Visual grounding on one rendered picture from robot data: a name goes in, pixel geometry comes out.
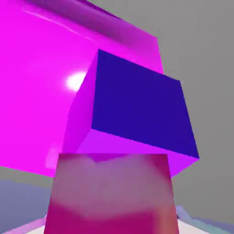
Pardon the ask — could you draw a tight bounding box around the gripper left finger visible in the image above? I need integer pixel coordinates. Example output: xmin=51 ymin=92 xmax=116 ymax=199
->
xmin=2 ymin=212 xmax=48 ymax=234

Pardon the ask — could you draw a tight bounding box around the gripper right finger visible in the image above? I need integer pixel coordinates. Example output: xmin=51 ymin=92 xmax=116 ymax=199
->
xmin=175 ymin=205 xmax=234 ymax=234

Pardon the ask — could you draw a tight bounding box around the small red cube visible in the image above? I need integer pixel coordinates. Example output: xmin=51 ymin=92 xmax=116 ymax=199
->
xmin=43 ymin=153 xmax=181 ymax=234

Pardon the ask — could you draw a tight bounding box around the small blue cube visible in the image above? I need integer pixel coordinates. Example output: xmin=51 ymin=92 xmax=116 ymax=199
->
xmin=61 ymin=48 xmax=200 ymax=178

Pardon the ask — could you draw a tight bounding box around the large magenta box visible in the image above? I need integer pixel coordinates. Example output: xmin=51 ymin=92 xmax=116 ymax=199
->
xmin=0 ymin=0 xmax=165 ymax=178

